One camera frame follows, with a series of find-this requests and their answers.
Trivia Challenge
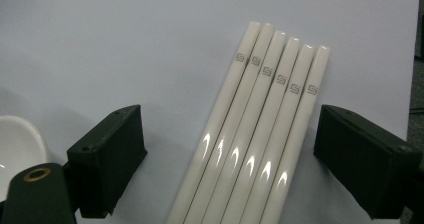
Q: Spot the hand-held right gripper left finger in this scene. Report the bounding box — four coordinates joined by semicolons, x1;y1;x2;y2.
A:
66;104;148;219

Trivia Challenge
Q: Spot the white ceramic spoon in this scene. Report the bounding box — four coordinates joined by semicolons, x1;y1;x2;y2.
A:
0;115;52;203

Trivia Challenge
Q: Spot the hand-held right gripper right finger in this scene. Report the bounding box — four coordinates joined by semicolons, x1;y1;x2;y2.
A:
313;104;424;220

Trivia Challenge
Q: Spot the row of white chopsticks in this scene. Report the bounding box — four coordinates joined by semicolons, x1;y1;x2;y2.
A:
165;20;332;224

